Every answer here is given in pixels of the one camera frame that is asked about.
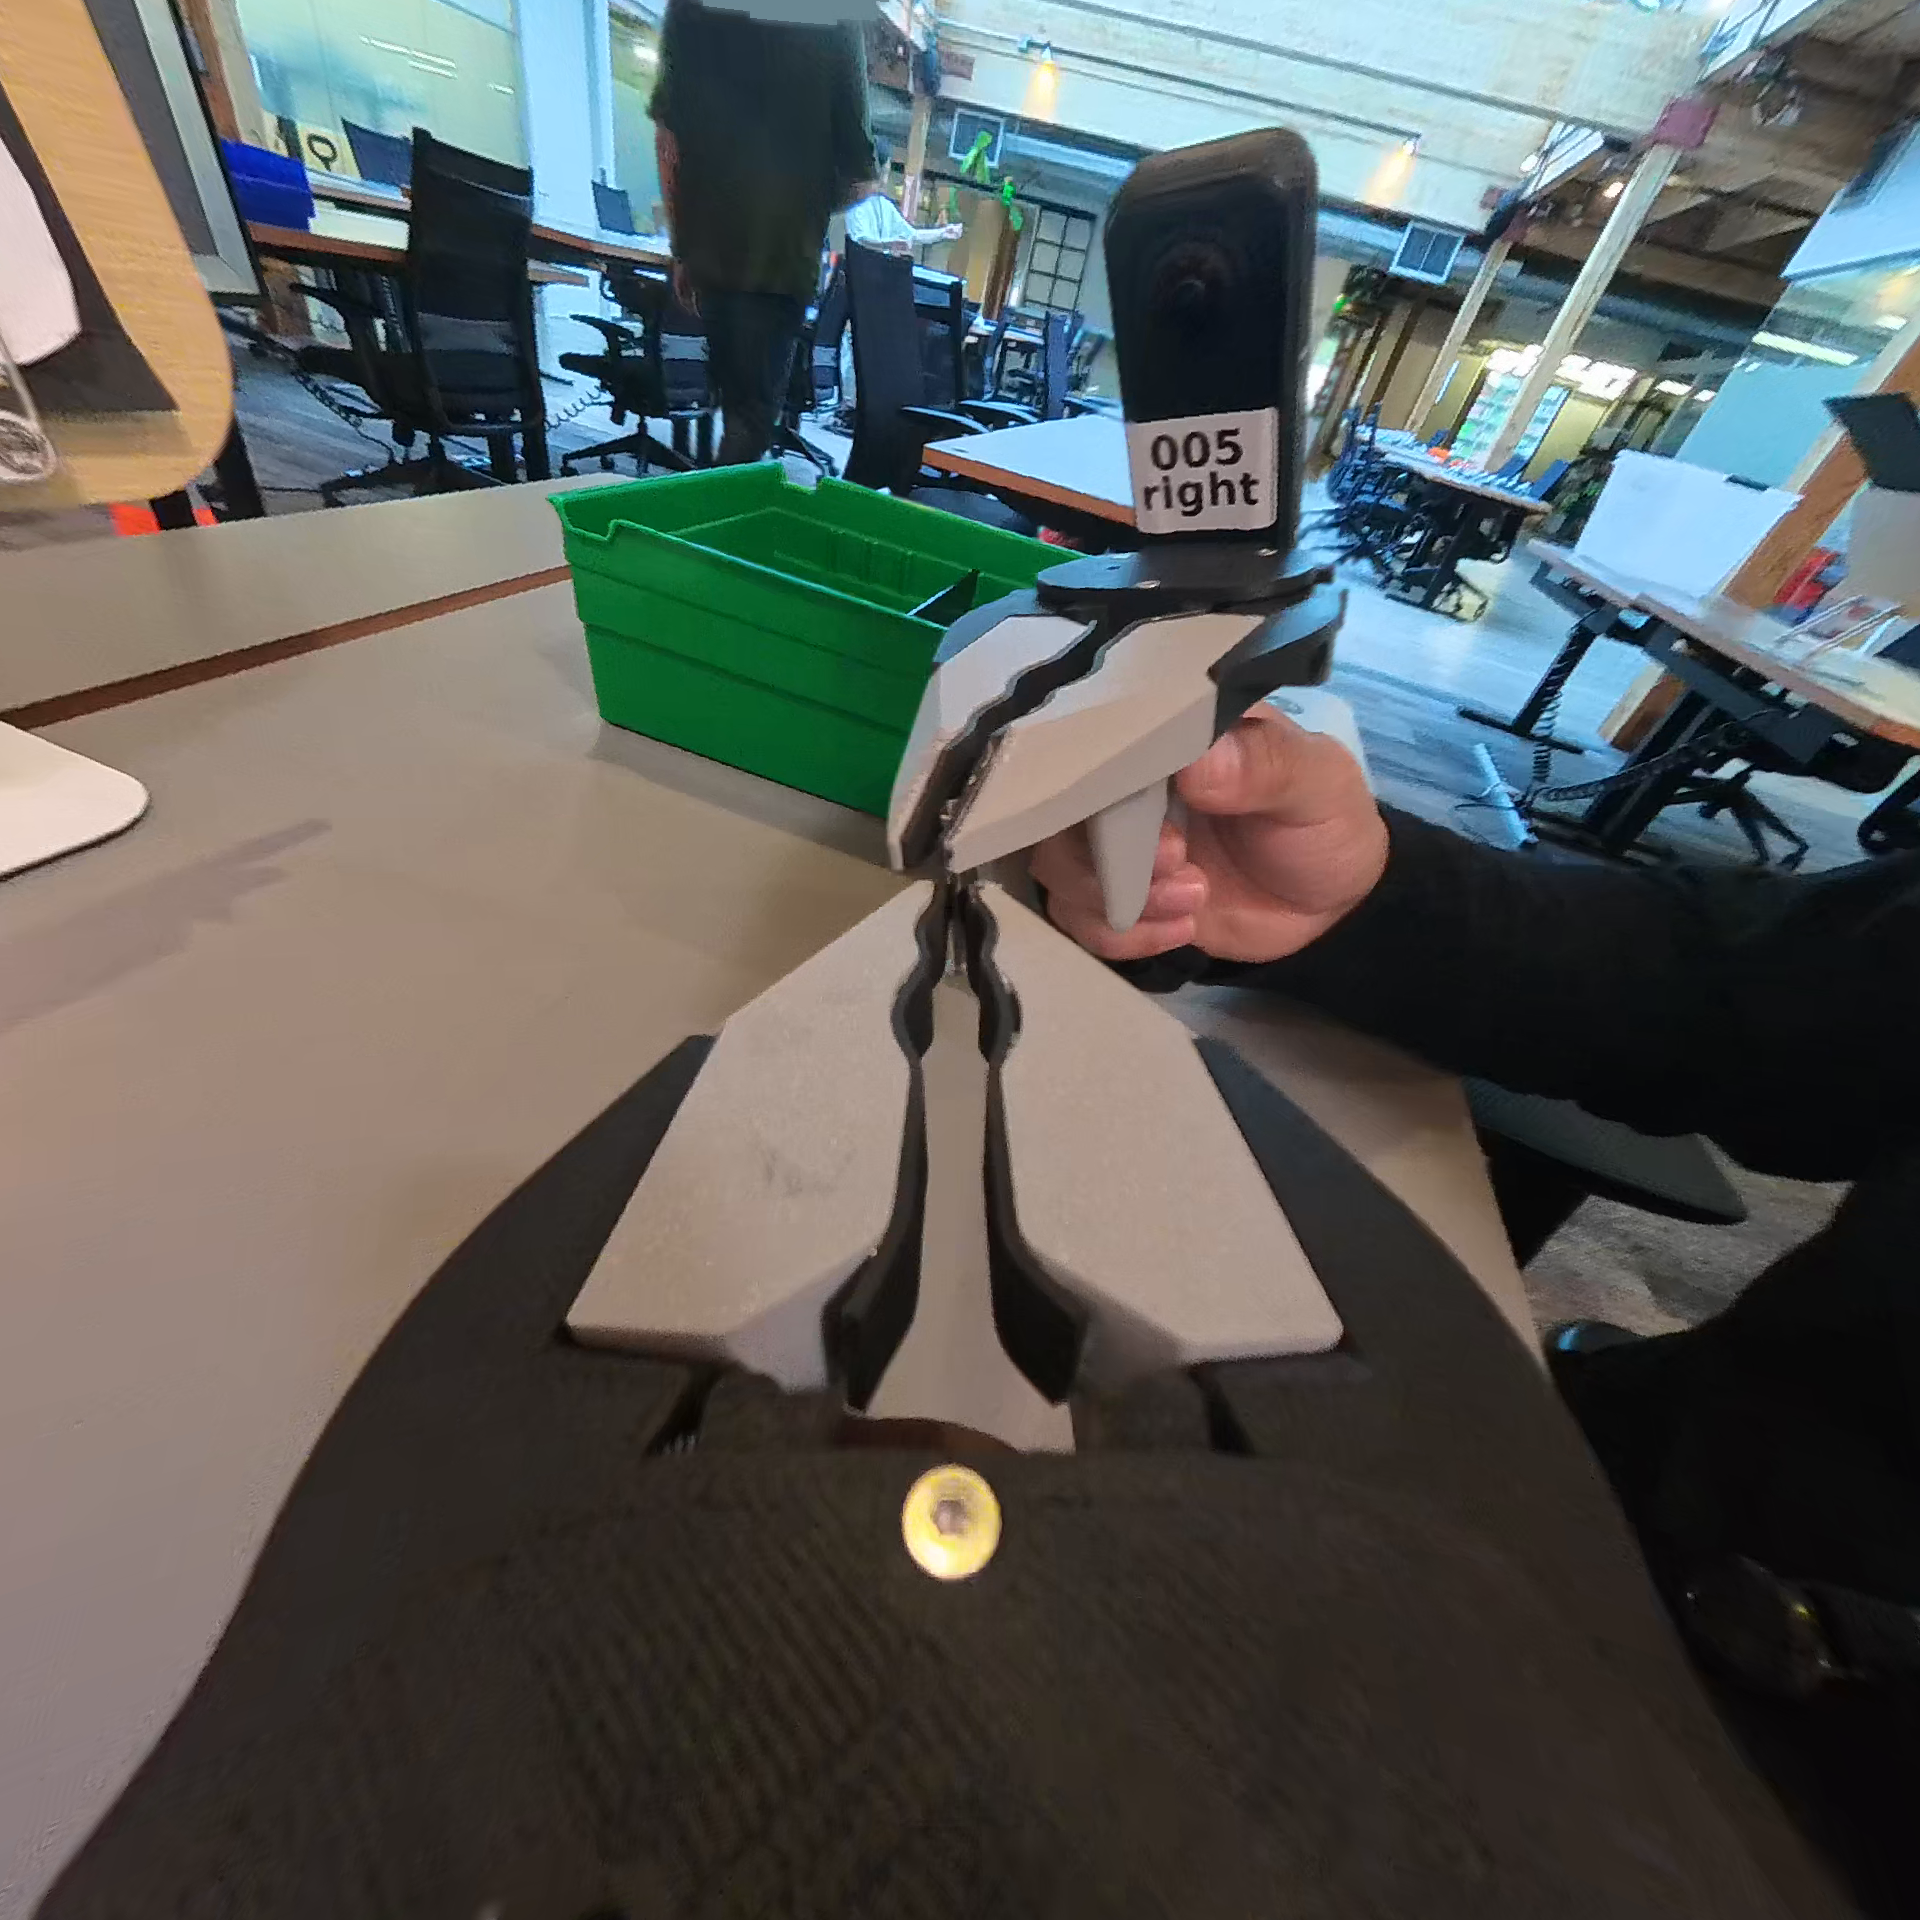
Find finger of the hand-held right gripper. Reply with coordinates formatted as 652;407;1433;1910
944;608;1269;934
885;592;1096;876

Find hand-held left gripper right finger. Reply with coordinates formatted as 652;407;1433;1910
960;881;1345;1407

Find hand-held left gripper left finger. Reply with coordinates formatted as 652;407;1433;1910
567;880;960;1415

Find green plastic bin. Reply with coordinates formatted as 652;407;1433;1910
545;460;1087;817

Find person's right forearm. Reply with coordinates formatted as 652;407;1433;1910
1200;809;1920;1186

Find person's right hand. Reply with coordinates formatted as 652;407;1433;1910
1029;709;1392;964

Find black office chair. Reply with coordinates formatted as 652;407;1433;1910
1318;405;1412;559
559;268;718;477
317;128;557;500
838;240;1040;500

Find green hanging plant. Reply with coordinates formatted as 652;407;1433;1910
958;132;1033;231

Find dark grey office chair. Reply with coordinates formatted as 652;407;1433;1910
1468;1076;1752;1228

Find white cardboard panel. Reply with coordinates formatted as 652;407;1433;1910
1573;448;1806;585

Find black studio light panel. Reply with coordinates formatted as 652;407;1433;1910
1824;392;1920;493

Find person's black clothed body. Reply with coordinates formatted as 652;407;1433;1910
1544;1169;1920;1920

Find blue plastic bin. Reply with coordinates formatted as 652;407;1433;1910
221;138;317;231

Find wooden backing board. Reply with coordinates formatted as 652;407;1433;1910
0;0;236;508

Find grey partition panel on stand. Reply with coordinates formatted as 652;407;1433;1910
83;0;268;520

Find printed instruction sheet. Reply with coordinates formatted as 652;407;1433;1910
0;142;84;366

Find wooden support post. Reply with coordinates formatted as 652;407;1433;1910
1407;224;1512;436
1477;102;1685;470

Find black coiled cable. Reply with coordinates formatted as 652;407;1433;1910
1462;703;1636;847

